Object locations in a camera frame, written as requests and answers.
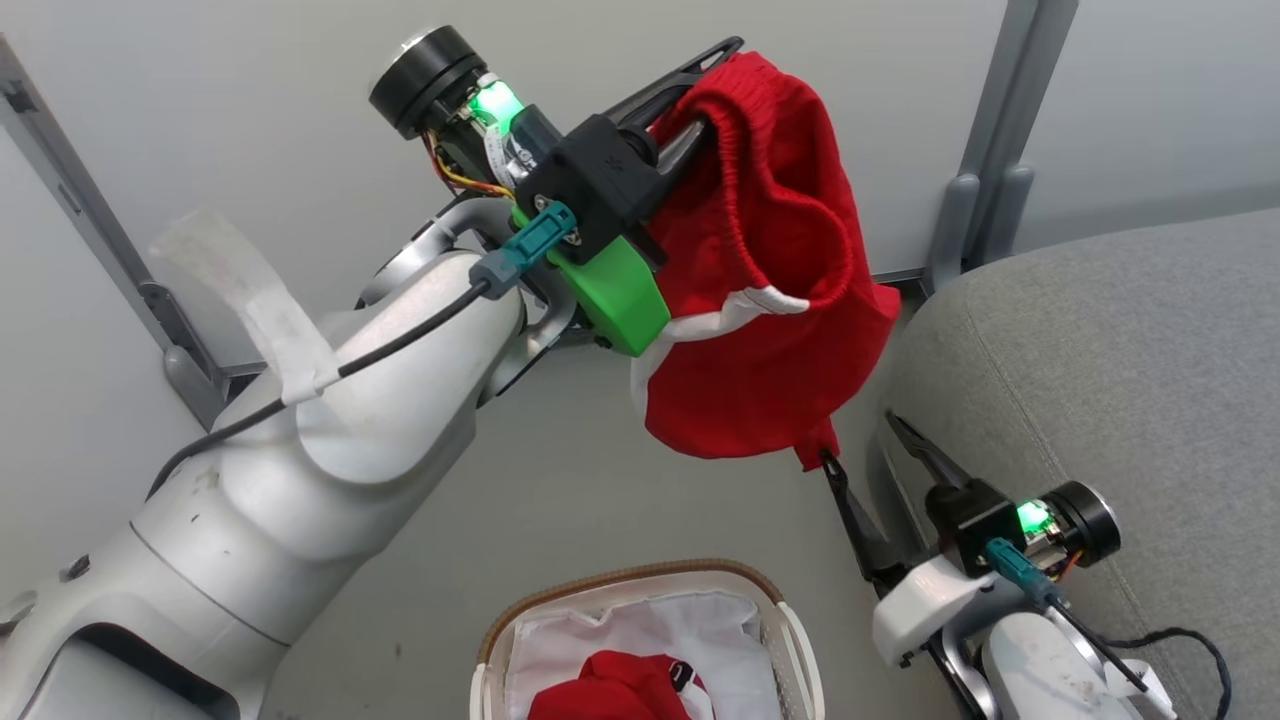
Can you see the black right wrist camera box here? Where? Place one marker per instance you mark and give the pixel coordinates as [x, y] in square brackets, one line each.
[970, 520]

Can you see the teal left camera connector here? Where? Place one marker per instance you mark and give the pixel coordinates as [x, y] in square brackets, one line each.
[525, 250]

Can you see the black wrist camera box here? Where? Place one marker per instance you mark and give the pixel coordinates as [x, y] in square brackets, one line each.
[600, 175]
[970, 520]

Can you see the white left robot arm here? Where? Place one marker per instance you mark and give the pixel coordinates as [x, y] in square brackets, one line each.
[300, 480]

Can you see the teal camera connector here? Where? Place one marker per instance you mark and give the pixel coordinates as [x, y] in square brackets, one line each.
[1020, 572]
[525, 250]

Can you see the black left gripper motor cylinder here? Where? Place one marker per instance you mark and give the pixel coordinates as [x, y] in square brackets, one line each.
[425, 80]

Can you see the teal right camera connector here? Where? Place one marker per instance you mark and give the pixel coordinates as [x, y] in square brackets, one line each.
[1020, 572]

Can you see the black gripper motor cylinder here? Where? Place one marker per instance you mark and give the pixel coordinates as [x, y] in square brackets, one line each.
[1090, 520]
[425, 80]

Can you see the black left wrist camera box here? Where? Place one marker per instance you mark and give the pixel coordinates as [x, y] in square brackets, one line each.
[600, 175]

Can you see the grey fabric sofa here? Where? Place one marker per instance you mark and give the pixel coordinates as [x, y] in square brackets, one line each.
[1130, 380]

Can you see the white cloth in basket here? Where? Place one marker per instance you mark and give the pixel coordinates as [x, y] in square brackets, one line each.
[640, 625]

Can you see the red jersey with dark lettering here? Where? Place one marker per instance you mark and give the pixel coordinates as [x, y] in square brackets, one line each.
[610, 690]

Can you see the grey upright partition post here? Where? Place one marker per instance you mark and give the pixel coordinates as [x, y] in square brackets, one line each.
[1020, 100]

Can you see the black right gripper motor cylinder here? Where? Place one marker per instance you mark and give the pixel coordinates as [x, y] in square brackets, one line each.
[1090, 520]

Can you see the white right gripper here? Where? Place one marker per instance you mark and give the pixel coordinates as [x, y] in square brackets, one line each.
[930, 610]

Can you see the white laundry basket brown rim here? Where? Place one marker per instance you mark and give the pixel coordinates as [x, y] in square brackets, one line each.
[790, 640]

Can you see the grey partition foot bracket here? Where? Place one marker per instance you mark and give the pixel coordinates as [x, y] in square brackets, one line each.
[950, 235]
[1010, 215]

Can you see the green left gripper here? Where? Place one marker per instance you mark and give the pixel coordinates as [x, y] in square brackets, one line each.
[620, 300]

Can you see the translucent tape strip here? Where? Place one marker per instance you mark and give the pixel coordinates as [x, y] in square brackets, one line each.
[260, 305]

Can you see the grey slanted partition post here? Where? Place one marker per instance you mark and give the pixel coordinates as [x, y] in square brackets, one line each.
[70, 190]

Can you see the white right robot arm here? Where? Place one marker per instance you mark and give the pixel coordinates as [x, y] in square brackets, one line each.
[1050, 670]

